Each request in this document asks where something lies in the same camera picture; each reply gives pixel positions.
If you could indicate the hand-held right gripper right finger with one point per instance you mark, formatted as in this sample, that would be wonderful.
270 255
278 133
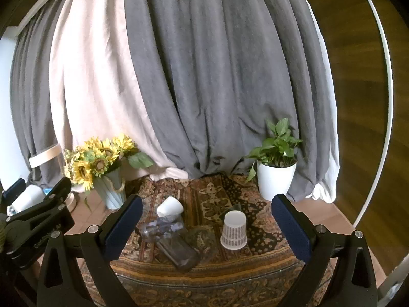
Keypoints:
292 230

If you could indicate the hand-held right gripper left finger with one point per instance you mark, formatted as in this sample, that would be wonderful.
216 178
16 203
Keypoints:
123 230

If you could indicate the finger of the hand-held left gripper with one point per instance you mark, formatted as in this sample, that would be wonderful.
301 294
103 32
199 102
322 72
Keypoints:
60 188
15 188

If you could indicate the white patterned paper cup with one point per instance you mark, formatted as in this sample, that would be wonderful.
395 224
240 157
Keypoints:
234 230

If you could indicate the clear glass cup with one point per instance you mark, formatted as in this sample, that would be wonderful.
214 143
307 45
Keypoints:
159 228

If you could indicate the plain white cup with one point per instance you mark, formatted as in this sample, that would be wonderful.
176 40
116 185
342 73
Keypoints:
169 207

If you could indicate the white cylinder appliance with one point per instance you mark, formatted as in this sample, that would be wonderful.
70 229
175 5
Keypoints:
28 198

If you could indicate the round white wooden-rimmed stand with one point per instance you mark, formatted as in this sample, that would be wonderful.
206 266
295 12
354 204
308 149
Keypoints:
44 156

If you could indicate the pale green ribbed vase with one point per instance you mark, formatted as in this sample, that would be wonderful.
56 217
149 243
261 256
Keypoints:
111 190

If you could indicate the sunflower bouquet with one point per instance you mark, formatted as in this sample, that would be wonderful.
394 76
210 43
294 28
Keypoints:
96 161

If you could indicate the white plant pot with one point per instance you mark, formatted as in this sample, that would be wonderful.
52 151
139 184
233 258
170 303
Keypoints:
274 179

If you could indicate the clear dark plastic container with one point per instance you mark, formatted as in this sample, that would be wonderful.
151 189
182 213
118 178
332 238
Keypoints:
180 252

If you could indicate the green leafy plant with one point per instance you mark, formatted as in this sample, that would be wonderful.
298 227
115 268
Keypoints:
278 145

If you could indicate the patterned brown tablecloth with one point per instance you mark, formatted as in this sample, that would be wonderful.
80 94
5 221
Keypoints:
217 278

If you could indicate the white sheer curtain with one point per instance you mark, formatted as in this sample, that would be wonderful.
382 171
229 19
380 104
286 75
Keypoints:
330 134

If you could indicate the white stand leg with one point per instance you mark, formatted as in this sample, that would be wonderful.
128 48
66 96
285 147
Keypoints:
394 281

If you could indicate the beige curtain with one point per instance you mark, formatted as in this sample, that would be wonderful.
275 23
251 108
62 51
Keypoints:
96 70

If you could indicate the white round hoop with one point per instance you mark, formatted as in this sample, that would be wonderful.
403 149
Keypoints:
390 83

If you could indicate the grey curtain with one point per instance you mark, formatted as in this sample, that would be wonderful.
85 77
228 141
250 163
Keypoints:
207 70

